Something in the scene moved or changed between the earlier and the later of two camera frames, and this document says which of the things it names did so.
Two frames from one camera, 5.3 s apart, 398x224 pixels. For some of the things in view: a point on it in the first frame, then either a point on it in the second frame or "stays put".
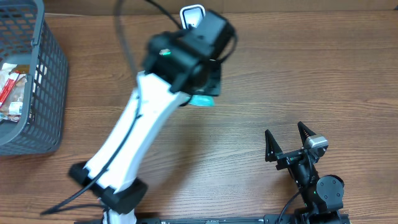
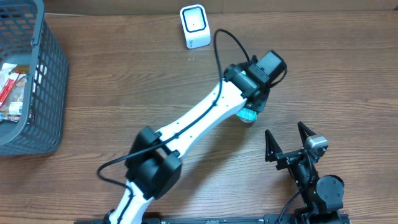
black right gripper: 290,156 stays put
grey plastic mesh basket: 27,38 stays put
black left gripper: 212,84 to 261,101
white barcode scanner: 192,15 stays put
